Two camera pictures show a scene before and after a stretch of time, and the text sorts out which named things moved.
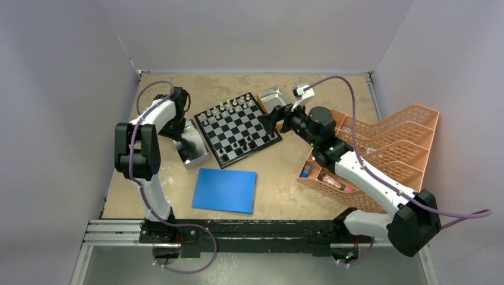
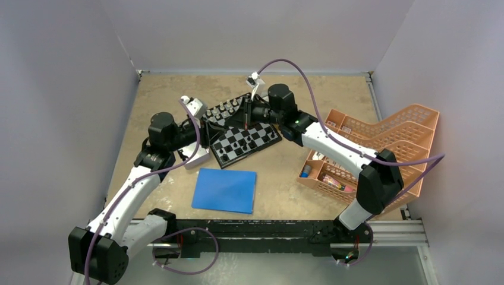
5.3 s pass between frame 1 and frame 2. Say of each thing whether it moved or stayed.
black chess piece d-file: stayed
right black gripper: moved
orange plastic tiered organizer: stayed
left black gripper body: moved
